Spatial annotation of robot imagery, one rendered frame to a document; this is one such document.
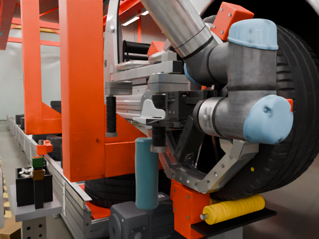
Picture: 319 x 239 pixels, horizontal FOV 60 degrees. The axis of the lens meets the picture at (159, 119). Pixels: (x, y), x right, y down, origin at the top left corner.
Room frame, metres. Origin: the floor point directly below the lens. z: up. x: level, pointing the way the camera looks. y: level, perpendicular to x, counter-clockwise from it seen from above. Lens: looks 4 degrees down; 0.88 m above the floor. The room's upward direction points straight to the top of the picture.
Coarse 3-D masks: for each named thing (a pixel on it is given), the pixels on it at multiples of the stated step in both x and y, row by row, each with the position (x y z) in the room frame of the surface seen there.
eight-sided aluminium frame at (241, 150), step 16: (240, 144) 0.74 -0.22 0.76; (256, 144) 0.76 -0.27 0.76; (160, 160) 1.10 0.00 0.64; (176, 160) 1.09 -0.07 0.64; (224, 160) 0.79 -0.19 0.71; (240, 160) 0.76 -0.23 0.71; (176, 176) 1.01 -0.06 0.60; (192, 176) 0.93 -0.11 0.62; (208, 176) 0.85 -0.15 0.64; (224, 176) 0.81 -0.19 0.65; (208, 192) 0.87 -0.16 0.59
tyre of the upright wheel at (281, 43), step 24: (288, 48) 0.81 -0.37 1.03; (288, 72) 0.76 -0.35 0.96; (312, 72) 0.82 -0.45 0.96; (288, 96) 0.73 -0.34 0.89; (312, 96) 0.79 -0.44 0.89; (312, 120) 0.79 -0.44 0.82; (264, 144) 0.77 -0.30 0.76; (288, 144) 0.76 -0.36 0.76; (312, 144) 0.82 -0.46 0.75; (264, 168) 0.77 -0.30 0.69; (288, 168) 0.82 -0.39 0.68; (216, 192) 0.94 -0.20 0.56; (240, 192) 0.85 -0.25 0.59
